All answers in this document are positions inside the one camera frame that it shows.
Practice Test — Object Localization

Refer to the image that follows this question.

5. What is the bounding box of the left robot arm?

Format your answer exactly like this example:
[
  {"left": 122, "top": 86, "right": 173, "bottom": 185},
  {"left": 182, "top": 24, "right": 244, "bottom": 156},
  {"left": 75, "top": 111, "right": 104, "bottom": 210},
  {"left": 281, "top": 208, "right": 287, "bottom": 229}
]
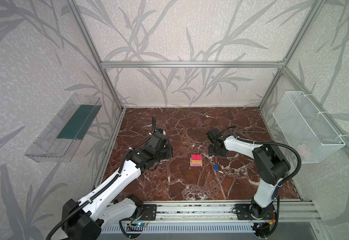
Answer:
[{"left": 46, "top": 129, "right": 173, "bottom": 240}]

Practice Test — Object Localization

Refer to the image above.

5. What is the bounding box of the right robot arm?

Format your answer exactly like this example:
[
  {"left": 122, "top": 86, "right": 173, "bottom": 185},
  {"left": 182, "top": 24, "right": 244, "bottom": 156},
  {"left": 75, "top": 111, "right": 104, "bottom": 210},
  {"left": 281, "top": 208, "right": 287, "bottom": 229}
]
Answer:
[{"left": 206, "top": 129, "right": 302, "bottom": 219}]

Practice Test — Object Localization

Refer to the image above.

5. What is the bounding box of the pink item in basket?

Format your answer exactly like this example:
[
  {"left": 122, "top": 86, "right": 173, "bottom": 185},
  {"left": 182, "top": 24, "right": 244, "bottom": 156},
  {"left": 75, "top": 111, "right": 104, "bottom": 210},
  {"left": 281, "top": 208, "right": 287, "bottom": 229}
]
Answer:
[{"left": 295, "top": 144, "right": 311, "bottom": 158}]

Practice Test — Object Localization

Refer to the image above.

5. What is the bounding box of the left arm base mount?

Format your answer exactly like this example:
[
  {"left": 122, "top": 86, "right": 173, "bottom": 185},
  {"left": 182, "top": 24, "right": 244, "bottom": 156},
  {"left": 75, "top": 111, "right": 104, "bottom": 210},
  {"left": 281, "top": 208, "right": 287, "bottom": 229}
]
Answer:
[{"left": 131, "top": 204, "right": 158, "bottom": 221}]

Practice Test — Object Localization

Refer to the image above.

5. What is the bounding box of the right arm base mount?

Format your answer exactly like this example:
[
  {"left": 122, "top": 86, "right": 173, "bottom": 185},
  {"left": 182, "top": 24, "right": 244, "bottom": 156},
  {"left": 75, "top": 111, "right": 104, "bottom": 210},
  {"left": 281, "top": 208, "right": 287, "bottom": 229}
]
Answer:
[{"left": 231, "top": 204, "right": 276, "bottom": 221}]

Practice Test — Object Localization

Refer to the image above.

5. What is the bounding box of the aluminium frame crossbar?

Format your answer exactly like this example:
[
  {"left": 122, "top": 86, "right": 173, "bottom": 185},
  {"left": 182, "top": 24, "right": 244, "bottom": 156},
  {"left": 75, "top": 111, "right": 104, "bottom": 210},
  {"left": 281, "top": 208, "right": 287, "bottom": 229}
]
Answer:
[{"left": 101, "top": 61, "right": 283, "bottom": 69}]

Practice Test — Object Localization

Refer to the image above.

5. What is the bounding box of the white wire basket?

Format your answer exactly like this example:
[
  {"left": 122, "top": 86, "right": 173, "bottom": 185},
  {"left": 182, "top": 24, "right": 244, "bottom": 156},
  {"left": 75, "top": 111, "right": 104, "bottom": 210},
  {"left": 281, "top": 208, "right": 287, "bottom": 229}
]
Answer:
[{"left": 272, "top": 91, "right": 346, "bottom": 164}]

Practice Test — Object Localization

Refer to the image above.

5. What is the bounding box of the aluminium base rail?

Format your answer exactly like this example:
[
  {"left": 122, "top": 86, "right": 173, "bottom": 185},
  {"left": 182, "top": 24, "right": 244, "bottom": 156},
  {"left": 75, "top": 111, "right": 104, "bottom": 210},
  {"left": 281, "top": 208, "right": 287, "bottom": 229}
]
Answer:
[{"left": 69, "top": 200, "right": 322, "bottom": 224}]

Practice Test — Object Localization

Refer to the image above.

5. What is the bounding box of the clear plastic wall tray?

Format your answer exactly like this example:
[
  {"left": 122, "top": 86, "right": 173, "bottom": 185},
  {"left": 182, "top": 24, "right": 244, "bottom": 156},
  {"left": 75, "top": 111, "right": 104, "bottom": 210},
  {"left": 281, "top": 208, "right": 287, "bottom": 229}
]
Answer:
[{"left": 25, "top": 94, "right": 102, "bottom": 163}]

